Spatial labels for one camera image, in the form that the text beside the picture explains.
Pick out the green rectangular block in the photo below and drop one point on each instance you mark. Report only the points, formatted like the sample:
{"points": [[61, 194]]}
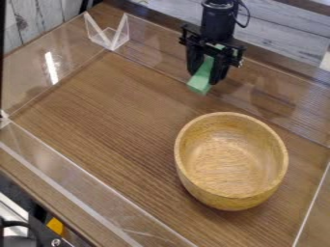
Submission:
{"points": [[198, 83]]}

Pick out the brown wooden bowl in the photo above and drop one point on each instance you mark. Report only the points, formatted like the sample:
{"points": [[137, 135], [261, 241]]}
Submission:
{"points": [[232, 160]]}

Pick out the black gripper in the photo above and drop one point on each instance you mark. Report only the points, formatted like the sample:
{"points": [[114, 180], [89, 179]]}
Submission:
{"points": [[213, 38]]}

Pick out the clear acrylic corner bracket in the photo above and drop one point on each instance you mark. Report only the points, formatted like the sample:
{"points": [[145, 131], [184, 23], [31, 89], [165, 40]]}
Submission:
{"points": [[110, 38]]}

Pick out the yellow label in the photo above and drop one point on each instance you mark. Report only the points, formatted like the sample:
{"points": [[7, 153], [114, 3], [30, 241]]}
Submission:
{"points": [[57, 226]]}

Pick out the clear acrylic enclosure wall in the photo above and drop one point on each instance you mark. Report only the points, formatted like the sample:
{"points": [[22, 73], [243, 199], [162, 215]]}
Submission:
{"points": [[93, 120]]}

